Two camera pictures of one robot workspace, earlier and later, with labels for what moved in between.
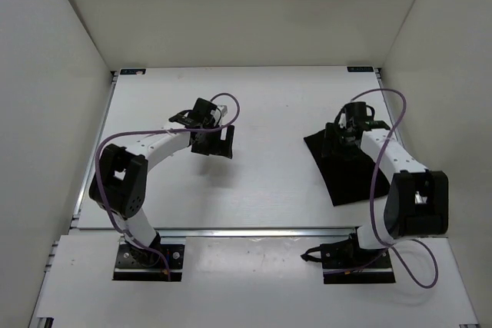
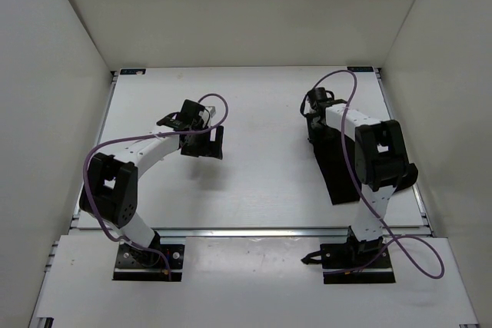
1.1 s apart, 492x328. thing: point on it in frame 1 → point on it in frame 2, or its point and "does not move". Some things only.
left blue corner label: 132,71 does not move
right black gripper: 332,130 → 317,138
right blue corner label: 360,69 does not move
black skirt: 347,173 does not move
